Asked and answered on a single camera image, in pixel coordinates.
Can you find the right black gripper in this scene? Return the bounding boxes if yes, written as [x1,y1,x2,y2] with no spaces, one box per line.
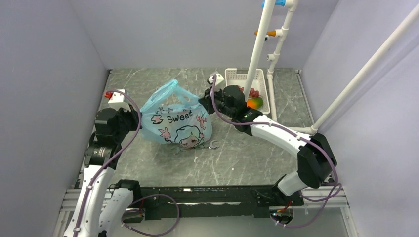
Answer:
[198,85,235,119]

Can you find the light blue cartoon plastic bag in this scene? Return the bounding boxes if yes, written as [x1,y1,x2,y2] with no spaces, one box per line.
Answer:
[140,79,213,149]

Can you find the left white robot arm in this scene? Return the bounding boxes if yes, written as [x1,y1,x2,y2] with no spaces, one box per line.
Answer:
[64,107,141,237]

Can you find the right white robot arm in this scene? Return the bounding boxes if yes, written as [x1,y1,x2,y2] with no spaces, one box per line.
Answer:
[199,85,338,205]

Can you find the orange green fake mango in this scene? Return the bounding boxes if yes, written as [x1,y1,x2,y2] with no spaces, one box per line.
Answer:
[247,97,264,110]

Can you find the red fake grapes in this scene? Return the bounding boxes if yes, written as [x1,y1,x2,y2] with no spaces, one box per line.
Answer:
[238,86,260,98]

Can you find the white perforated plastic basket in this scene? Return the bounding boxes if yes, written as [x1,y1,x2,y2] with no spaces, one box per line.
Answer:
[225,68,271,115]

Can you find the silver open-end wrench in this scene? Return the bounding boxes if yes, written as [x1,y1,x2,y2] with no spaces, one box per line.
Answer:
[171,140,219,155]

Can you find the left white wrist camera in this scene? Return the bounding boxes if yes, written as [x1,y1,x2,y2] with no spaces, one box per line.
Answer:
[104,89,125,104]

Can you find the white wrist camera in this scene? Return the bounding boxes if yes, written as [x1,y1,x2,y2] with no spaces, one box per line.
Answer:
[104,89,125,104]
[207,72,225,86]

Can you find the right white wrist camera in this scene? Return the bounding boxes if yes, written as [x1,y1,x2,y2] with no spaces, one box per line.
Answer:
[207,72,225,86]

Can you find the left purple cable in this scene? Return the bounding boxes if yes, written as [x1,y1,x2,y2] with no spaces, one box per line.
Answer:
[72,90,180,237]

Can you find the white PVC pipe frame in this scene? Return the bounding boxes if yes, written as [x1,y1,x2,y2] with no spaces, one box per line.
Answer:
[244,0,419,135]

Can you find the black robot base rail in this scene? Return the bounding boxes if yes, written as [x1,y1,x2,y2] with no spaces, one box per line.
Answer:
[128,185,304,220]

